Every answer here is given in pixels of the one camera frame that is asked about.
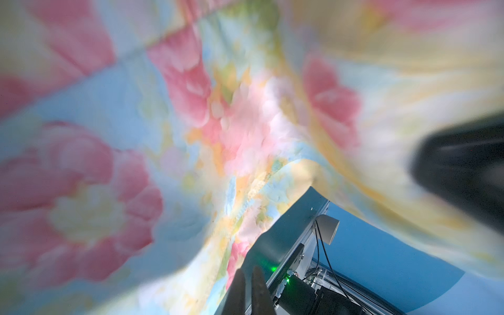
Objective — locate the aluminium rail base frame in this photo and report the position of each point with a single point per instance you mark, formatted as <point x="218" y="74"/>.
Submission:
<point x="292" y="247"/>

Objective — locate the pastel floral skirt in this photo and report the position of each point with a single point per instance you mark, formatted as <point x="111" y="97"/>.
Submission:
<point x="146" y="145"/>

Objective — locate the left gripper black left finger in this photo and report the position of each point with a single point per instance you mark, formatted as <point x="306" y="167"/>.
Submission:
<point x="235" y="301"/>

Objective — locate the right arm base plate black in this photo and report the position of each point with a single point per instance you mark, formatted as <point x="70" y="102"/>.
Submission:
<point x="300" y="298"/>

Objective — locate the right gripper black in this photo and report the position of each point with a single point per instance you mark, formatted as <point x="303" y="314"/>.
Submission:
<point x="463" y="165"/>

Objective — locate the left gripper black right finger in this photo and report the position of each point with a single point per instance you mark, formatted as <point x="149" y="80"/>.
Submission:
<point x="261" y="302"/>

